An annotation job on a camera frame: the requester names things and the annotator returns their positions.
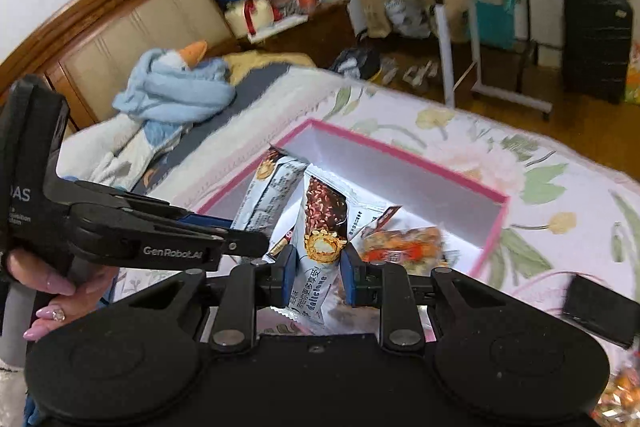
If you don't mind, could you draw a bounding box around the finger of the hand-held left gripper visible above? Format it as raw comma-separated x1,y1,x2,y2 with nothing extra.
60,179,236,235
67,205,271,273

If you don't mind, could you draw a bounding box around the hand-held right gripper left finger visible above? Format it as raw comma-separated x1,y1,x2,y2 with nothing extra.
127,244,301,354

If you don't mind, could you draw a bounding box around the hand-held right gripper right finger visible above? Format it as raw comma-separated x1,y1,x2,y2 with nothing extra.
340,244,507,354

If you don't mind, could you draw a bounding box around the small coated peanut bag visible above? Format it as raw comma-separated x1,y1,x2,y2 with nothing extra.
359,226,445,267

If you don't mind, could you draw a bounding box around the grey chocolate snack bar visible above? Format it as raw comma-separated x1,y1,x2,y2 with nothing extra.
347,199,403,238
231,146,307,258
291,164,352,325

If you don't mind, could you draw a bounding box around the pink cardboard box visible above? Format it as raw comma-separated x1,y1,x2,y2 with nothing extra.
192,118,511,335

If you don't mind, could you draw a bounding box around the person's left hand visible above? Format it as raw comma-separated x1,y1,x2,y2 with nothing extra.
0,249,119,342

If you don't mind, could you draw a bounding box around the light blue blanket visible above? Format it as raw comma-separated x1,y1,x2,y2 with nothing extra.
111,48,239,128

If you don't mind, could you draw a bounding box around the wooden headboard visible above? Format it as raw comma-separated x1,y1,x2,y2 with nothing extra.
0,0,242,134

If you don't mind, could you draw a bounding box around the goose plush toy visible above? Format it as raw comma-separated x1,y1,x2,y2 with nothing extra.
164,38,209,71

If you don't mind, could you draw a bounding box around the yellow pillow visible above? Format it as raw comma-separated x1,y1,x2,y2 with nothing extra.
221,50,317,84

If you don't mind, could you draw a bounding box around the blue cloth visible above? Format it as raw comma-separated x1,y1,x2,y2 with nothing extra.
22,384,48,427

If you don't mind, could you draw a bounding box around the black bag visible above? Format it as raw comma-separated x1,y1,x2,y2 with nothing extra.
329,45,384,81

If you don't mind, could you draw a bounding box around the cream box with red ribbon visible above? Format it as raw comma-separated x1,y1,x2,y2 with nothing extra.
223,0,277,40

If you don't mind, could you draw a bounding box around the pair of slippers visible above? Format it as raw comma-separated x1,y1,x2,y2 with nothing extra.
401,58,442,86

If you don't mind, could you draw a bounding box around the wooden nightstand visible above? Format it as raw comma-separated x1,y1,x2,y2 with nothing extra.
249,0,357,68

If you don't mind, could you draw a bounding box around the black biscuit packet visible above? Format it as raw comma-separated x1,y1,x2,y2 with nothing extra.
561,273,637,350

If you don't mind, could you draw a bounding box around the patterned shopping bag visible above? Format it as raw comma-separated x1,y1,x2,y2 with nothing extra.
385,0,437,40

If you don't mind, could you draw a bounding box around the brown paper bag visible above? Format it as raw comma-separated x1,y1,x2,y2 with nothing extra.
356,0,397,40

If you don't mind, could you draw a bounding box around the cream bag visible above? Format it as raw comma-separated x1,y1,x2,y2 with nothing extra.
442,0,474,44

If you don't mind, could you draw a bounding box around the teal bag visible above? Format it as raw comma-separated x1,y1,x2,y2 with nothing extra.
470,0,519,51

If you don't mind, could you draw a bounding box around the large coated peanut bag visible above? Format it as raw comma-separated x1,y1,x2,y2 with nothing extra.
592,366,640,425

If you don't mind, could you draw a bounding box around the black suitcase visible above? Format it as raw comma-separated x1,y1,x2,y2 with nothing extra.
561,0,634,106

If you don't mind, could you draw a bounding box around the colourful gift bag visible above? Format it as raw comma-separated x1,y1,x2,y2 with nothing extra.
624,42,640,106

